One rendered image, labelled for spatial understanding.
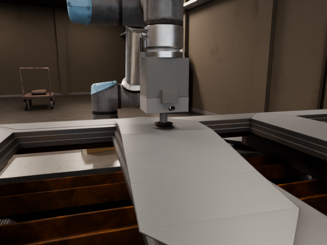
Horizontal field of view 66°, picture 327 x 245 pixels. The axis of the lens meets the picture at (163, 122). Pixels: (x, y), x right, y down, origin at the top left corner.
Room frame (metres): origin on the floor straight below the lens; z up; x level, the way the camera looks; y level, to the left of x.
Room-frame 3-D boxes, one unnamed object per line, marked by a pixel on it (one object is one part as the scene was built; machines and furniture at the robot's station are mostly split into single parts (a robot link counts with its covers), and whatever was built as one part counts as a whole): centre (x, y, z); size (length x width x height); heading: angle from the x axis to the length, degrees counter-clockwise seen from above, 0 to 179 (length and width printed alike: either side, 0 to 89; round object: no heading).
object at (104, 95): (1.17, 0.27, 0.90); 0.13 x 0.12 x 0.14; 102
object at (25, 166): (1.02, -0.08, 0.67); 1.30 x 0.20 x 0.03; 106
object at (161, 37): (0.51, 0.00, 1.07); 0.08 x 0.08 x 0.05
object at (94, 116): (1.16, 0.27, 0.78); 0.15 x 0.15 x 0.10
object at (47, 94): (6.93, 3.39, 0.54); 1.33 x 0.78 x 1.07; 24
